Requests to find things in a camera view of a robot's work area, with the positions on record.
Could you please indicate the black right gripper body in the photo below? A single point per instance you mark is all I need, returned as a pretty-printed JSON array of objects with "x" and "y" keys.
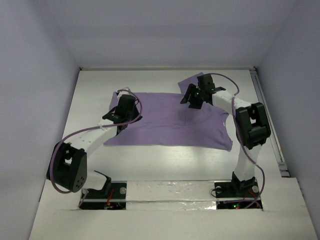
[{"x": 193, "y": 97}]

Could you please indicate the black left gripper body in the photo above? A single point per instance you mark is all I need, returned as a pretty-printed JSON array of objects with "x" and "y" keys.
[{"x": 133, "y": 115}]

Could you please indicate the purple t shirt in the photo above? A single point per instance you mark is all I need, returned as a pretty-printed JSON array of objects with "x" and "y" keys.
[{"x": 167, "y": 122}]

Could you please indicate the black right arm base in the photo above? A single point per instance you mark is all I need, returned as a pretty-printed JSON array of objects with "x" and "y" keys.
[{"x": 237, "y": 194}]

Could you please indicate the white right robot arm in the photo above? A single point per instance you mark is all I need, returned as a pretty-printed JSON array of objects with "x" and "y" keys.
[{"x": 250, "y": 120}]

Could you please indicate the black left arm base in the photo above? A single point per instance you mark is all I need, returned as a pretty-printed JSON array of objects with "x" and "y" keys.
[{"x": 112, "y": 196}]

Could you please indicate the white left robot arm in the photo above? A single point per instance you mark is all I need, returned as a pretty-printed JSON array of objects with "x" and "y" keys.
[{"x": 67, "y": 169}]

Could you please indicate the silver tape strip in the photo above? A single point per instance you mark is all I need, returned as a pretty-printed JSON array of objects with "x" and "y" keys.
[{"x": 170, "y": 195}]

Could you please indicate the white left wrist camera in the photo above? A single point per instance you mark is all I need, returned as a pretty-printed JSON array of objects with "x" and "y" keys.
[{"x": 123, "y": 91}]

